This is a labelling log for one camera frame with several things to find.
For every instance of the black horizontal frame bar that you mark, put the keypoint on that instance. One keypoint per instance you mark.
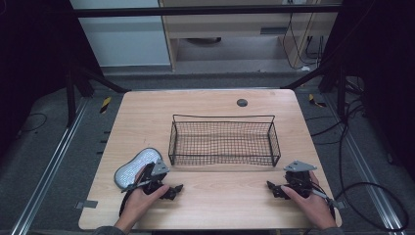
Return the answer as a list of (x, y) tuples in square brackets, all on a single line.
[(202, 10)]

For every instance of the white cabinet panel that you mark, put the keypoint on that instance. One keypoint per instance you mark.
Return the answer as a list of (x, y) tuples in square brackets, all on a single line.
[(124, 39)]

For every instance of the aluminium floor rail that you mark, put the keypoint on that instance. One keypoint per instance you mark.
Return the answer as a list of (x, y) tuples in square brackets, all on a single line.
[(368, 176), (49, 169)]

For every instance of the grey tape strip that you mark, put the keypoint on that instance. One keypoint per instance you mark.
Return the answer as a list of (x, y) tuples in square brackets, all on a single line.
[(340, 205), (86, 204)]

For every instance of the black metal stand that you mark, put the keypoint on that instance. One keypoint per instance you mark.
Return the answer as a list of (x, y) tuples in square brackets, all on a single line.
[(70, 98), (341, 94)]

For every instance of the grey padded eye mask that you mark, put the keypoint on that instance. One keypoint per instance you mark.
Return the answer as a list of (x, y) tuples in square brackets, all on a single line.
[(135, 168)]

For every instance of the person's right hand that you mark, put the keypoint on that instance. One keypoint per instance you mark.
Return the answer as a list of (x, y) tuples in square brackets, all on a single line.
[(310, 205)]

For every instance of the person's left hand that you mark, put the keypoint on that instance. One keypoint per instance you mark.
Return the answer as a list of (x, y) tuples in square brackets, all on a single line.
[(140, 204)]

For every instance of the yellow black striped tape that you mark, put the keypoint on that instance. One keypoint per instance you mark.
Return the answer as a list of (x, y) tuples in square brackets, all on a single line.
[(105, 104), (315, 102)]

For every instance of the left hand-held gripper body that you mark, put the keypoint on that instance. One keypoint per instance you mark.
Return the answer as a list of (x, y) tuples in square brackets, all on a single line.
[(157, 169)]

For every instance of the black curtain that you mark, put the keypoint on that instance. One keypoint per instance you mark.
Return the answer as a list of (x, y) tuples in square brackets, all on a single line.
[(381, 65), (32, 49)]

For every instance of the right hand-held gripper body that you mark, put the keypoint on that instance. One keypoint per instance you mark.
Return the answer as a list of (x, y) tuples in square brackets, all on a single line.
[(298, 179)]

